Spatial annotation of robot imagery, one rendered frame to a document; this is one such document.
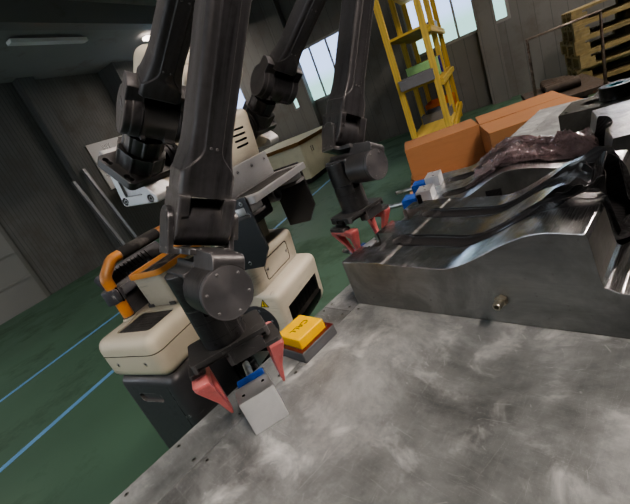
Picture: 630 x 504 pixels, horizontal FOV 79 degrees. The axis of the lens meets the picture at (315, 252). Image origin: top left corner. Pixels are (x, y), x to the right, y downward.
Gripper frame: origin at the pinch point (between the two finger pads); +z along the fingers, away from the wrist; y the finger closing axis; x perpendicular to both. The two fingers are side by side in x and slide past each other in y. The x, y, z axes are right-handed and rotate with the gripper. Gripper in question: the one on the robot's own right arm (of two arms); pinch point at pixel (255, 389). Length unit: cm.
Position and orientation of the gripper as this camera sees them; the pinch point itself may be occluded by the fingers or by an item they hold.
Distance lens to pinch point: 55.6
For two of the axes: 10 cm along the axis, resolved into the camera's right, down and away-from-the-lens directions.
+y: 8.6, -4.5, 2.4
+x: -3.6, -1.8, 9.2
